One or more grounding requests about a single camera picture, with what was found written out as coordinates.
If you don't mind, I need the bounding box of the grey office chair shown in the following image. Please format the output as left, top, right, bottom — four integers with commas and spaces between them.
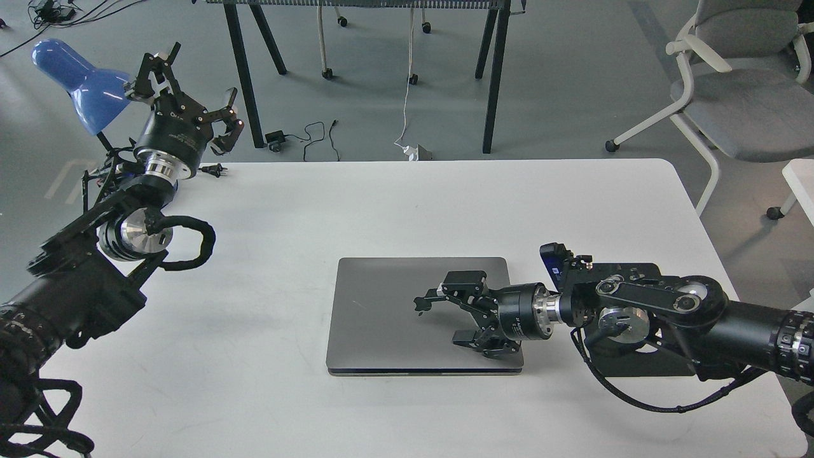
605, 1, 813, 214

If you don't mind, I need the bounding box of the blue desk lamp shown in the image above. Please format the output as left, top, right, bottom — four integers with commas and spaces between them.
32, 39, 130, 153

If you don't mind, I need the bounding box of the white rolling cart frame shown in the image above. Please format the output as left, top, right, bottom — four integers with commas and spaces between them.
317, 2, 431, 87

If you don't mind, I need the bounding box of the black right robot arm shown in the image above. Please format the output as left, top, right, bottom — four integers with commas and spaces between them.
415, 242, 812, 413

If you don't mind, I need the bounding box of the grey laptop computer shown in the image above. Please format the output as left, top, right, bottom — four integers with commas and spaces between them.
326, 257, 524, 376

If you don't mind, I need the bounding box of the black power adapter with cable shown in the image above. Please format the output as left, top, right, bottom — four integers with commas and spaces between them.
264, 120, 342, 162

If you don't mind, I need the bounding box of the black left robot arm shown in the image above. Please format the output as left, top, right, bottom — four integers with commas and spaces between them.
1, 39, 244, 457

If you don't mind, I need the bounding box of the black power plug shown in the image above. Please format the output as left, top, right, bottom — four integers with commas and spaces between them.
198, 163, 228, 179

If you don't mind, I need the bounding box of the white side table corner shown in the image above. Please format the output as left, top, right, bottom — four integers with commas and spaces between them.
780, 158, 813, 225

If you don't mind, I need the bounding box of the black metal frame table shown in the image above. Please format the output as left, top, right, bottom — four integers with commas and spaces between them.
207, 0, 527, 155

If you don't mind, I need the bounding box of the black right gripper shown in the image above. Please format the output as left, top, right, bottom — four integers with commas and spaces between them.
413, 270, 562, 359

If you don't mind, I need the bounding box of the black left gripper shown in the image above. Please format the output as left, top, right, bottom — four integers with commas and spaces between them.
125, 43, 245, 180

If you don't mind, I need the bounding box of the black cable bundle on floor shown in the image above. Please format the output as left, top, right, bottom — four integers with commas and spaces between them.
0, 0, 150, 59

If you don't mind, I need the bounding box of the white charger with cable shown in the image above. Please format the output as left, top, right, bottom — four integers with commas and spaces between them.
393, 8, 434, 162

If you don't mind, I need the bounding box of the black mouse pad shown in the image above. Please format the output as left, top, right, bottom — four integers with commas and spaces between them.
562, 263, 695, 377

